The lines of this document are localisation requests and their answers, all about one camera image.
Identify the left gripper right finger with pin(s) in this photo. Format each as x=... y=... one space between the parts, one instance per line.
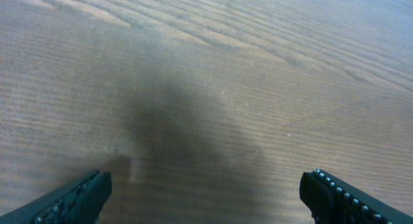
x=333 y=201

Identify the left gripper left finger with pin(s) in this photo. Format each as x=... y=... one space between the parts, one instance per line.
x=77 y=202

